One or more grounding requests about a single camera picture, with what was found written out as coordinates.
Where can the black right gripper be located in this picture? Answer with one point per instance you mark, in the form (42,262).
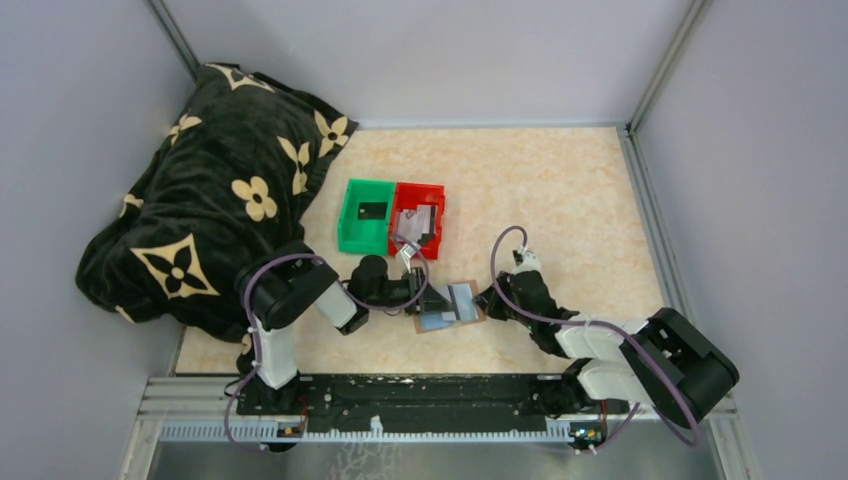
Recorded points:
(489,300)

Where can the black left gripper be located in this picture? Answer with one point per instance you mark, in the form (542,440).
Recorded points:
(433,301)

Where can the brown leather card holder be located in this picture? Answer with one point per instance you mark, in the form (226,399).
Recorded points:
(428,323)

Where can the white VIP card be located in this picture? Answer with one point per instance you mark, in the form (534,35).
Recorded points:
(404,225)

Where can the silver credit card black stripe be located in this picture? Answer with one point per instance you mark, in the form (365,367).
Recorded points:
(424,220)

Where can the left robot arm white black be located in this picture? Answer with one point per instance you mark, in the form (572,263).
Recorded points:
(276,290)

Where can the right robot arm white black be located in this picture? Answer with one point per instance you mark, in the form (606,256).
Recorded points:
(600,368)

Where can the black card in green bin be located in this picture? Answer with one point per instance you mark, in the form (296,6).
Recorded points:
(372,211)

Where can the green plastic bin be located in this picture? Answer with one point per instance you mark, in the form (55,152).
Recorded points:
(363,225)

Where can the red plastic bin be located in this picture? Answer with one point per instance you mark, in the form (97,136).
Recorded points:
(409,196)

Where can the black floral blanket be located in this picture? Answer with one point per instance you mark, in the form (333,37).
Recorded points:
(228,185)

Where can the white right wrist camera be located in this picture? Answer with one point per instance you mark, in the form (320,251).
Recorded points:
(525,260)

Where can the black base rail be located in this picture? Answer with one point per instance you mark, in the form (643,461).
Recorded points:
(549,395)

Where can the aluminium frame rail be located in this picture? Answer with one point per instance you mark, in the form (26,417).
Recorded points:
(662,265)

